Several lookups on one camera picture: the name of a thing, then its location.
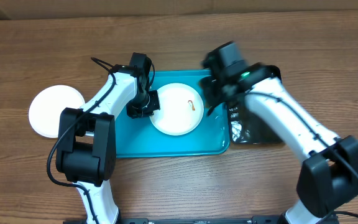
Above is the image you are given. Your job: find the white plate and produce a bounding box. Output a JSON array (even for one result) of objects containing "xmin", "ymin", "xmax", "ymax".
[
  {"xmin": 28, "ymin": 85, "xmax": 85, "ymax": 138},
  {"xmin": 150, "ymin": 83, "xmax": 204, "ymax": 136}
]

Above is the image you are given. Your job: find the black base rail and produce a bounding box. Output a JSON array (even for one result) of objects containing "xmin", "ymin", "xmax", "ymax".
[{"xmin": 62, "ymin": 215, "xmax": 340, "ymax": 224}]

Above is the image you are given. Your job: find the teal plastic serving tray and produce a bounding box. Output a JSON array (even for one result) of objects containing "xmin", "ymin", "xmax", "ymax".
[{"xmin": 113, "ymin": 69, "xmax": 231, "ymax": 159}]

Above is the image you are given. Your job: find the black water tray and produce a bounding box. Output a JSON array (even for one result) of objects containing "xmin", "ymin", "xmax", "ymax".
[{"xmin": 226, "ymin": 101, "xmax": 283, "ymax": 144}]

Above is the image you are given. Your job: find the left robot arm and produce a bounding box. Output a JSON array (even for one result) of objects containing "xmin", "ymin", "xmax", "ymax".
[{"xmin": 47, "ymin": 52, "xmax": 160, "ymax": 223}]

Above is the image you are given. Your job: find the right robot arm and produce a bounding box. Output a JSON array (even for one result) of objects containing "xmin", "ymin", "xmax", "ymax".
[{"xmin": 201, "ymin": 41, "xmax": 358, "ymax": 223}]

